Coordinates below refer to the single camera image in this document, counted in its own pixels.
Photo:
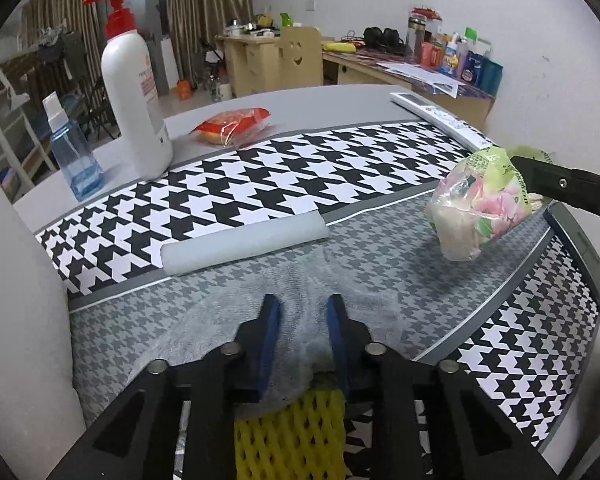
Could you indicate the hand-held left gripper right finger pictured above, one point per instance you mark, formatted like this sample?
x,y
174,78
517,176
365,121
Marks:
x,y
336,325

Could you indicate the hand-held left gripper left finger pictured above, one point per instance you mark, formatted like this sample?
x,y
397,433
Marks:
x,y
270,325

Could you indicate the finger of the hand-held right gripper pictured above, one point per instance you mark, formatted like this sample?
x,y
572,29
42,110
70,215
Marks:
x,y
565,185

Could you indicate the grey sock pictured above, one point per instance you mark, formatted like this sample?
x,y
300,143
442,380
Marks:
x,y
305,290

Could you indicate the flower printed plastic packet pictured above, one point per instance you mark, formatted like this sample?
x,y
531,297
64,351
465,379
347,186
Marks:
x,y
480,205

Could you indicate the yellow foam net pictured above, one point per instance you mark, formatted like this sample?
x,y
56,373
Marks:
x,y
290,440

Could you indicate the white foam box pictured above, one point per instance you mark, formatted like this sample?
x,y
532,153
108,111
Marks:
x,y
20,310

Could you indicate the white remote control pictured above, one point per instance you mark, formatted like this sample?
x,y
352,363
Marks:
x,y
440,115

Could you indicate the dark blue bottle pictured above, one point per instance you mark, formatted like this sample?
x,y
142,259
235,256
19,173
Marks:
x,y
473,69

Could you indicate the houndstooth table mat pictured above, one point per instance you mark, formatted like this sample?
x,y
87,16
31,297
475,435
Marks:
x,y
280,170

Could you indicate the white cartoon print bottle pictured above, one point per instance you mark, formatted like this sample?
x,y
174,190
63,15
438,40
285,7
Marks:
x,y
450,57

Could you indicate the printed paper sheets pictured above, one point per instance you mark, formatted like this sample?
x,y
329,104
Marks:
x,y
420,74

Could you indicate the red snack packet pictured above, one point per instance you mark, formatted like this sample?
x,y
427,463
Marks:
x,y
225,125

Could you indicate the dark thermos bottle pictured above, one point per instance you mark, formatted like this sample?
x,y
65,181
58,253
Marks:
x,y
417,35

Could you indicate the red lidded container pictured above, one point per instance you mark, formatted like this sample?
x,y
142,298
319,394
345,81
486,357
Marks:
x,y
427,14

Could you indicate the black headphones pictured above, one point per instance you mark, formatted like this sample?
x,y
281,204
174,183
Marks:
x,y
382,39

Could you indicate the white jug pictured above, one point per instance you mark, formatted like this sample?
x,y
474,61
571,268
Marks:
x,y
224,91

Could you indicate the wooden desk with patterned top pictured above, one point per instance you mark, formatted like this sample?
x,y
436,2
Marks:
x,y
355,72

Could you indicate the blue spray bottle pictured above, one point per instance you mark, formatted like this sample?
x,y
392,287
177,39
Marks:
x,y
80,165

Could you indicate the orange jug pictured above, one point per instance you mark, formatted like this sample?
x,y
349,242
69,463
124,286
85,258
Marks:
x,y
184,91

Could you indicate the wooden chair with smiley cutout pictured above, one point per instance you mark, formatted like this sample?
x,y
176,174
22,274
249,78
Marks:
x,y
300,67

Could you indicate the light wooden desk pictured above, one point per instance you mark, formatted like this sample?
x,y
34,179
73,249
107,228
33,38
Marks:
x,y
245,65

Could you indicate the yellow cloth item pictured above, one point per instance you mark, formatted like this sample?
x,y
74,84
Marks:
x,y
340,47

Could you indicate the white pump bottle red cap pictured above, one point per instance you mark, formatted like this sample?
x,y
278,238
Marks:
x,y
130,100

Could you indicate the black folding chair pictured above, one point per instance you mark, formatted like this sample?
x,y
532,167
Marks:
x,y
97,110

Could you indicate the green spray bottle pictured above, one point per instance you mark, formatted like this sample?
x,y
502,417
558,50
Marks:
x,y
286,20

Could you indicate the brown curtain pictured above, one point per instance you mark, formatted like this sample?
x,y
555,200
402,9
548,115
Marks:
x,y
60,0
210,10

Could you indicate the metal bunk bed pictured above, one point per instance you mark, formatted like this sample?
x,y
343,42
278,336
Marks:
x,y
10,125

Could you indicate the white bunk bed ladder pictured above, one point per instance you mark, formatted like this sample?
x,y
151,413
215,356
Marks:
x,y
15,110

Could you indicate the hanging dark clothes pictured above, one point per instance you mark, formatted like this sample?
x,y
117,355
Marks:
x,y
65,55

